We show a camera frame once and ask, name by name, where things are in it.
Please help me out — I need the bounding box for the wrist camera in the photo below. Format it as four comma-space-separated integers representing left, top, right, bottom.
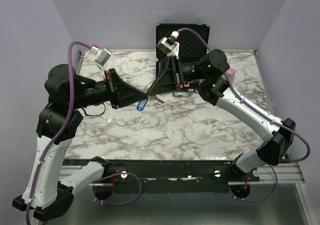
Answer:
156, 31, 180, 58
90, 44, 113, 75

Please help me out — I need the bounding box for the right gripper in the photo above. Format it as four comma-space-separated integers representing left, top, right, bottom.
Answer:
147, 56, 209, 97

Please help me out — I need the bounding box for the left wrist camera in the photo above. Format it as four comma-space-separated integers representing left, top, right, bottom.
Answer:
90, 44, 113, 75

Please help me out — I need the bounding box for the purple cable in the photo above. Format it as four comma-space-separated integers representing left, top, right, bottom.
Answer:
25, 41, 142, 225
176, 27, 312, 203

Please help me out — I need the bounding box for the blue key tag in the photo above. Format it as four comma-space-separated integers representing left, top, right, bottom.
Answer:
136, 98, 149, 112

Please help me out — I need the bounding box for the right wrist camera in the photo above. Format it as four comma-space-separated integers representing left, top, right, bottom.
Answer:
156, 31, 180, 58

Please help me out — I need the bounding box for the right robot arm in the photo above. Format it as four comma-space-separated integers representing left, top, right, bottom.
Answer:
147, 49, 296, 181

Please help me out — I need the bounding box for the pink card box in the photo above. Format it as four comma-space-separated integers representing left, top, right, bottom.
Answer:
224, 68, 236, 83

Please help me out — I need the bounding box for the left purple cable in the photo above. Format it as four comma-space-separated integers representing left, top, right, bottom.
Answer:
25, 41, 142, 225

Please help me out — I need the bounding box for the black poker chip case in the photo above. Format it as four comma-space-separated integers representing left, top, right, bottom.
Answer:
155, 21, 210, 98

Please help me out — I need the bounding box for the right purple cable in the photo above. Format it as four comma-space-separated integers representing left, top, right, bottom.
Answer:
176, 27, 312, 203

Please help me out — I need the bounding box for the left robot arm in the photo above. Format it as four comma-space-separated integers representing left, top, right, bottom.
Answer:
12, 64, 147, 225

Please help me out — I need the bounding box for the silver key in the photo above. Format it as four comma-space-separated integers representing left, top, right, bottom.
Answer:
149, 95, 165, 104

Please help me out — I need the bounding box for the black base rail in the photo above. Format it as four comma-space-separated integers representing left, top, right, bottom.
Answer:
59, 157, 301, 195

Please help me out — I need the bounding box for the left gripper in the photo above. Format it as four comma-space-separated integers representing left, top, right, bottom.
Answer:
70, 67, 149, 109

